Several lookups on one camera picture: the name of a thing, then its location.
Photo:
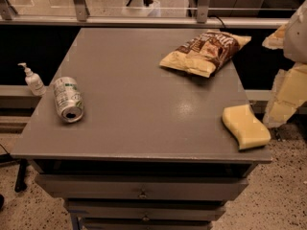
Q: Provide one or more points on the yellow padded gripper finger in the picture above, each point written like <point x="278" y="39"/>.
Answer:
<point x="289" y="92"/>
<point x="275" y="40"/>

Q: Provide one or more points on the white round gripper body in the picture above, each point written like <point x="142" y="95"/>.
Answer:
<point x="297" y="37"/>

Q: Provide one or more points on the yellow sponge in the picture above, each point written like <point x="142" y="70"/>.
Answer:
<point x="245" y="127"/>

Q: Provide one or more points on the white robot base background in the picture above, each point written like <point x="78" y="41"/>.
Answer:
<point x="142" y="8"/>

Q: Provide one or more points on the brown yellow chip bag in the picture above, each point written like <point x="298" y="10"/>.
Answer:
<point x="205" y="54"/>

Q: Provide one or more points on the grey drawer cabinet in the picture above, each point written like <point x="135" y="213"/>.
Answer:
<point x="151" y="151"/>

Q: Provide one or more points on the silver green soda can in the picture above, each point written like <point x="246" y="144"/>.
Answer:
<point x="68" y="100"/>

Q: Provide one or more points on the white pump sanitizer bottle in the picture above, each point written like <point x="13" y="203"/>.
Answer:
<point x="33" y="81"/>

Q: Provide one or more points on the metal glass railing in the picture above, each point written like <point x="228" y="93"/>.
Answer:
<point x="228" y="14"/>

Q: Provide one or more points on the black chair leg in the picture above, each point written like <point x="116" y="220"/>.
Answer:
<point x="20" y="184"/>

